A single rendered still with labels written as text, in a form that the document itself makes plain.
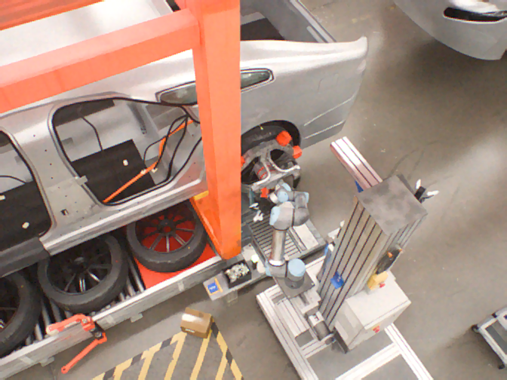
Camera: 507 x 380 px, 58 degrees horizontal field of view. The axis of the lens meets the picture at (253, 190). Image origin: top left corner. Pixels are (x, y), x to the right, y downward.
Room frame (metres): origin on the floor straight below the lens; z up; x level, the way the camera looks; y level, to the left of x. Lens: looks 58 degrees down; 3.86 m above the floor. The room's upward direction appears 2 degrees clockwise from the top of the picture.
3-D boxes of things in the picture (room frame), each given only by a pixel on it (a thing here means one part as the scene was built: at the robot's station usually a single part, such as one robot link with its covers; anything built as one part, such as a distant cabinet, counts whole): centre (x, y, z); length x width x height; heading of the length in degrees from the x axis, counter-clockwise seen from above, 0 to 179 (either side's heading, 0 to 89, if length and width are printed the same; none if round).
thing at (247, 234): (1.90, 0.16, 0.26); 0.42 x 0.18 x 0.35; 30
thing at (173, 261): (1.76, 0.71, 0.39); 0.66 x 0.66 x 0.24
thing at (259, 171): (2.08, -0.10, 0.85); 0.21 x 0.14 x 0.14; 30
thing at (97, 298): (1.39, 1.34, 0.39); 0.66 x 0.66 x 0.24
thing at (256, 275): (1.34, 0.14, 0.44); 0.43 x 0.17 x 0.03; 120
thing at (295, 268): (1.21, -0.30, 0.98); 0.13 x 0.12 x 0.14; 86
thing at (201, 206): (1.85, 0.36, 0.69); 0.52 x 0.17 x 0.35; 30
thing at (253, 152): (2.14, -0.06, 0.85); 0.54 x 0.07 x 0.54; 120
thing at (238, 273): (1.36, 0.10, 0.51); 0.20 x 0.14 x 0.13; 117
